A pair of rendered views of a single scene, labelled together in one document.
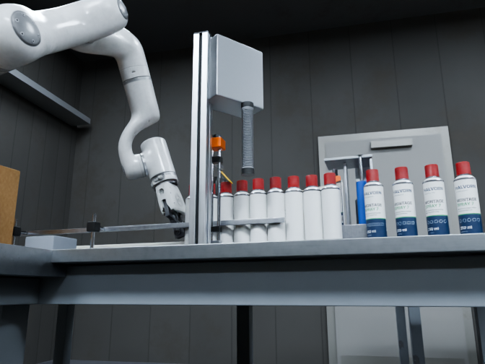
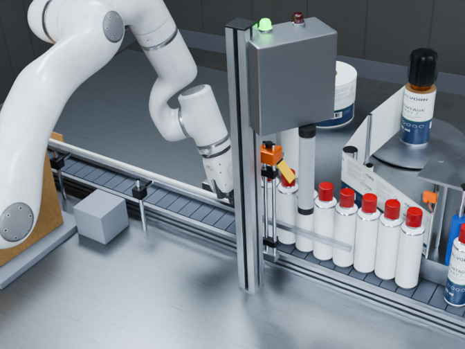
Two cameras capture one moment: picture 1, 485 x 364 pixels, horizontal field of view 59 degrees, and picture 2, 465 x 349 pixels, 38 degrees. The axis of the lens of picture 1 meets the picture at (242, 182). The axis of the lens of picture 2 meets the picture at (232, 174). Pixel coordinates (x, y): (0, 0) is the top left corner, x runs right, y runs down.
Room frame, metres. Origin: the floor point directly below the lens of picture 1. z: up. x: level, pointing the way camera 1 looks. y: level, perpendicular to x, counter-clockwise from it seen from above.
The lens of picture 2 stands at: (-0.05, -0.21, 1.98)
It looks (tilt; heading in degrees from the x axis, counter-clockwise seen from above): 34 degrees down; 17
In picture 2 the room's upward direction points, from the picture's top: 3 degrees counter-clockwise
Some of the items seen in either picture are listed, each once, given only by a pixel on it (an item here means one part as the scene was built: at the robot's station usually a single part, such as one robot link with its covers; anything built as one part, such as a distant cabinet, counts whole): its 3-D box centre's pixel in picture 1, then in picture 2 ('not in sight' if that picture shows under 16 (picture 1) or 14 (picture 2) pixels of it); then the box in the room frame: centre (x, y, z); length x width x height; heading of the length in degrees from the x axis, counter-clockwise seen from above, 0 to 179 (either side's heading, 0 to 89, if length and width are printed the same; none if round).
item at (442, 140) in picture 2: not in sight; (414, 140); (1.81, -0.24, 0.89); 0.31 x 0.31 x 0.01
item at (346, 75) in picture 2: not in sight; (324, 93); (1.95, 0.06, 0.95); 0.20 x 0.20 x 0.14
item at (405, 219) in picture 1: (404, 205); not in sight; (1.12, -0.43, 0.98); 0.05 x 0.05 x 0.20
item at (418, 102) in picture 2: not in sight; (419, 97); (1.81, -0.24, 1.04); 0.09 x 0.09 x 0.29
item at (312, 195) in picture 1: (312, 211); (389, 239); (1.20, -0.20, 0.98); 0.05 x 0.05 x 0.20
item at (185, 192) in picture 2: (115, 228); (164, 185); (1.34, 0.40, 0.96); 1.07 x 0.01 x 0.01; 72
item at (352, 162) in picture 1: (348, 162); (456, 172); (1.25, -0.32, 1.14); 0.14 x 0.11 x 0.01; 72
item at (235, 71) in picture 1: (230, 78); (286, 75); (1.18, 0.03, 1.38); 0.17 x 0.10 x 0.19; 127
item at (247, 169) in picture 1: (247, 138); (306, 170); (1.14, -0.02, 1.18); 0.04 x 0.04 x 0.21
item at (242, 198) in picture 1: (242, 214); (306, 213); (1.26, 0.00, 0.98); 0.05 x 0.05 x 0.20
